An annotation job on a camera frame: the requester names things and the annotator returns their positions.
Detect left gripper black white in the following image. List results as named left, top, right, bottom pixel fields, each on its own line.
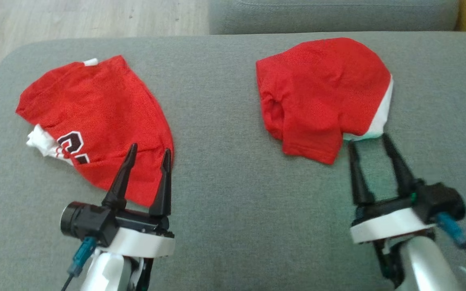
left=102, top=143, right=176, bottom=258

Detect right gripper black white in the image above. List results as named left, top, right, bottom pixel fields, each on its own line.
left=348, top=133, right=436, bottom=245

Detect left cable with blue plug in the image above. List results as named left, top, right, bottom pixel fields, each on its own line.
left=60, top=236, right=97, bottom=291

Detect red jersey with number print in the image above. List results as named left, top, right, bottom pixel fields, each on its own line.
left=16, top=55, right=175, bottom=207

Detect right cable with blue plug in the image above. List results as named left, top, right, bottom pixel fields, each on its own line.
left=435, top=212, right=466, bottom=275

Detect grey sofa seat cushion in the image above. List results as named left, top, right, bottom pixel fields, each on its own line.
left=210, top=0, right=460, bottom=35

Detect cable with blue plug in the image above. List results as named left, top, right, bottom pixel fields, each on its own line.
left=435, top=212, right=466, bottom=275
left=60, top=236, right=97, bottom=291

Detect red shorts with white trim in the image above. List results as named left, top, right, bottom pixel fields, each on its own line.
left=256, top=38, right=394, bottom=165

